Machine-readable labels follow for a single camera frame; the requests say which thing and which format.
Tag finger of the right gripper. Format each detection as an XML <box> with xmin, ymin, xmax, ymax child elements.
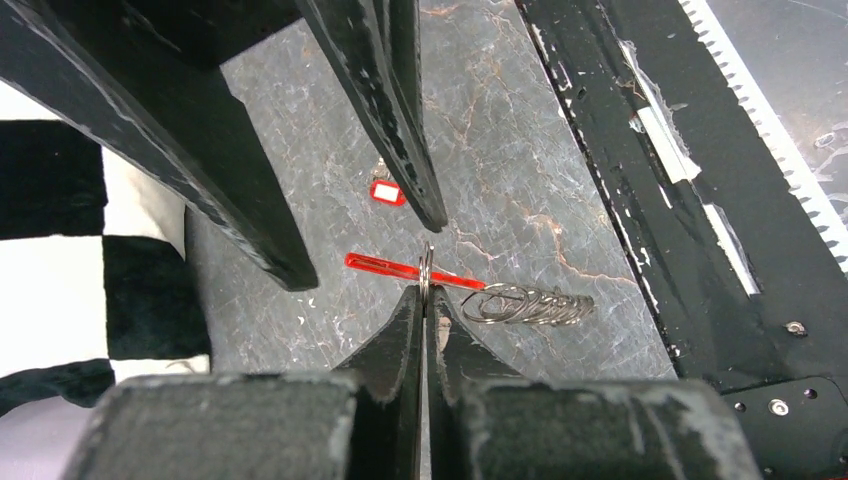
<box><xmin>297</xmin><ymin>0</ymin><xmax>448</xmax><ymax>233</ymax></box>
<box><xmin>1</xmin><ymin>1</ymin><xmax>319</xmax><ymax>292</ymax></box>

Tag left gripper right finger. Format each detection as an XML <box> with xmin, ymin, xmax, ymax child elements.
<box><xmin>425</xmin><ymin>287</ymin><xmax>761</xmax><ymax>479</ymax></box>

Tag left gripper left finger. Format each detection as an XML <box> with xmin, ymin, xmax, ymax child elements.
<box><xmin>64</xmin><ymin>286</ymin><xmax>423</xmax><ymax>479</ymax></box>

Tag red grey keyring holder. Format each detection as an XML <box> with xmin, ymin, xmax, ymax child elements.
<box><xmin>344</xmin><ymin>244</ymin><xmax>596</xmax><ymax>326</ymax></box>

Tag red tag key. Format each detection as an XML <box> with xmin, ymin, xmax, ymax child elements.
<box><xmin>369</xmin><ymin>157</ymin><xmax>406</xmax><ymax>207</ymax></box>

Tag black white checkered pillow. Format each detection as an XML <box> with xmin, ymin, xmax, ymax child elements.
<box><xmin>1</xmin><ymin>85</ymin><xmax>212</xmax><ymax>413</ymax></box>

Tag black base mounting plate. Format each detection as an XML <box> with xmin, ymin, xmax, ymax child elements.
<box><xmin>518</xmin><ymin>1</ymin><xmax>847</xmax><ymax>479</ymax></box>

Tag blue white cable duct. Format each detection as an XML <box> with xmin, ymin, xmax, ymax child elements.
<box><xmin>680</xmin><ymin>0</ymin><xmax>847</xmax><ymax>272</ymax></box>

